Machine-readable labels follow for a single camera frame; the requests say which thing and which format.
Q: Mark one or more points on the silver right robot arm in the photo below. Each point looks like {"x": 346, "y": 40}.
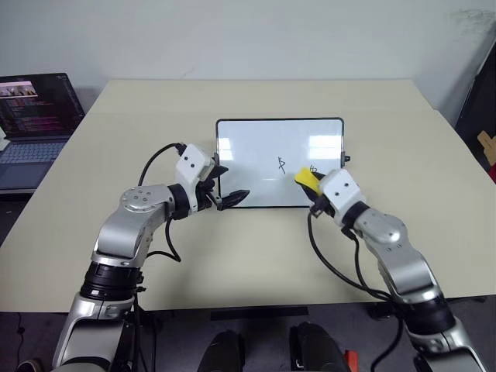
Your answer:
{"x": 403, "y": 263}

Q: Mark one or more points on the dark rounded shape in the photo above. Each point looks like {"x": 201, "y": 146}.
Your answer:
{"x": 224, "y": 352}
{"x": 317, "y": 348}

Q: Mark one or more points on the black upright panel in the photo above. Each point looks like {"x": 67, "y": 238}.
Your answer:
{"x": 478, "y": 97}

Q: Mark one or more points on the small red object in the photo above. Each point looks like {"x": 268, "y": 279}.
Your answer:
{"x": 352, "y": 360}

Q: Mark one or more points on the open blue laptop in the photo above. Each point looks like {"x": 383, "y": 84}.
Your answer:
{"x": 35, "y": 116}

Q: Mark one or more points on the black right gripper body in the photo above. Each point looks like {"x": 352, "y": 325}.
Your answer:
{"x": 321, "y": 204}

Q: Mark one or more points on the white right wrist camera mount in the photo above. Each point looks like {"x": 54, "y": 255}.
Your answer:
{"x": 341, "y": 190}

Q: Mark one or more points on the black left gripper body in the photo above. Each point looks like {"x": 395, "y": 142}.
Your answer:
{"x": 203, "y": 191}

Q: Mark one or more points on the brown cardboard piece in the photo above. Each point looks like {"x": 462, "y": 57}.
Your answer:
{"x": 488, "y": 145}

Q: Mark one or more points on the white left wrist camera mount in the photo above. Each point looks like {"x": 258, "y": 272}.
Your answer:
{"x": 191, "y": 164}

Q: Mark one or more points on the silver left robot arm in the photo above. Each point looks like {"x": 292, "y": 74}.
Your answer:
{"x": 124, "y": 228}

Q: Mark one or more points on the yellow eraser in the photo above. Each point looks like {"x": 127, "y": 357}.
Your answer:
{"x": 306, "y": 179}

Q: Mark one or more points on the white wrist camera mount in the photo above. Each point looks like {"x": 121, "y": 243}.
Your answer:
{"x": 341, "y": 190}
{"x": 191, "y": 164}

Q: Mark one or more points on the small black-framed whiteboard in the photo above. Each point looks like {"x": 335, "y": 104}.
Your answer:
{"x": 263, "y": 155}

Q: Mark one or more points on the small white object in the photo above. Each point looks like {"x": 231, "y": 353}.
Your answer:
{"x": 2, "y": 141}

